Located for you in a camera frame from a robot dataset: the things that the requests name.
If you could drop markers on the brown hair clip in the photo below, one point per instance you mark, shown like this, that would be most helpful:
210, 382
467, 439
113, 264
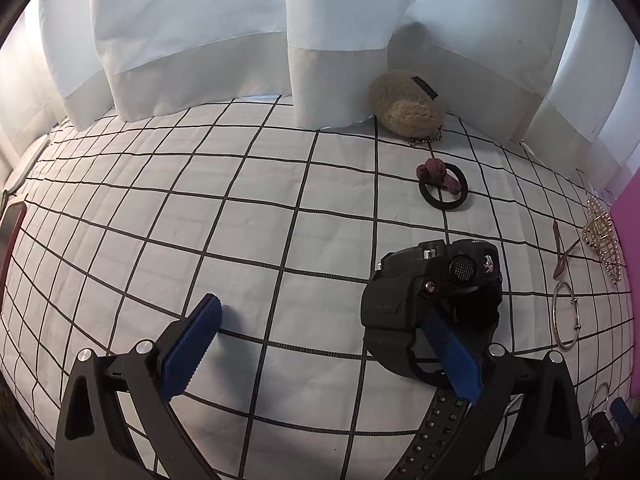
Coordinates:
561, 262

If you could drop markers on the white grid pattern bedsheet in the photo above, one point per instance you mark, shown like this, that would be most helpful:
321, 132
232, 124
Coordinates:
200, 185

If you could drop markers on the gold hair claw clip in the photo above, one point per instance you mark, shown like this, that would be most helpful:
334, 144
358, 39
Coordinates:
600, 232

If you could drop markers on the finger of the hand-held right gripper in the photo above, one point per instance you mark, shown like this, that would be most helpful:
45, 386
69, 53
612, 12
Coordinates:
602, 432
620, 410

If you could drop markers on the red framed dark object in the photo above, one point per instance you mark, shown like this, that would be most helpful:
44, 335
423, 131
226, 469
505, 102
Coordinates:
11, 232

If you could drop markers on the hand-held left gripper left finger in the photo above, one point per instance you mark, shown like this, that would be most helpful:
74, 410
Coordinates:
192, 350

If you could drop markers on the pink plastic bin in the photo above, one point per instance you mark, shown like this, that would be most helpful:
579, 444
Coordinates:
631, 240

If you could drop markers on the white curtain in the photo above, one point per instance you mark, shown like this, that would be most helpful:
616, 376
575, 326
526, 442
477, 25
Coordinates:
200, 20

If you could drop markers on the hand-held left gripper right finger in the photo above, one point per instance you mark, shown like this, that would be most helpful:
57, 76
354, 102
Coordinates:
457, 360

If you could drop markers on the black digital wrist watch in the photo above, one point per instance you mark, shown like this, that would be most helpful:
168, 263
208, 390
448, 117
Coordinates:
390, 305

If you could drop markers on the white flat object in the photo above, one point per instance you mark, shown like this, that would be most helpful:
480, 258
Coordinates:
22, 170

